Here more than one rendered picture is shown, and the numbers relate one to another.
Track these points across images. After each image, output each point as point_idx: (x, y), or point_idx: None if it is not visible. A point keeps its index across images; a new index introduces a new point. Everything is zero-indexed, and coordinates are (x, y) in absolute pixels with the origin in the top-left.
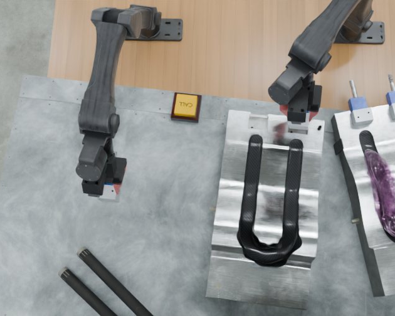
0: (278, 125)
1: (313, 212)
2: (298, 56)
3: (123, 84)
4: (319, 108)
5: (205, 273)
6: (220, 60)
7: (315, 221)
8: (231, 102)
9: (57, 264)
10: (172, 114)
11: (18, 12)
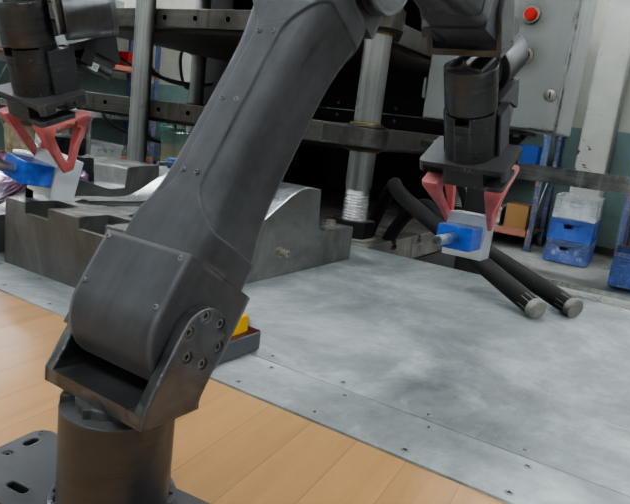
0: (81, 211)
1: (156, 182)
2: None
3: (344, 439)
4: None
5: (336, 264)
6: (7, 368)
7: (165, 174)
8: None
9: (586, 324)
10: (251, 330)
11: None
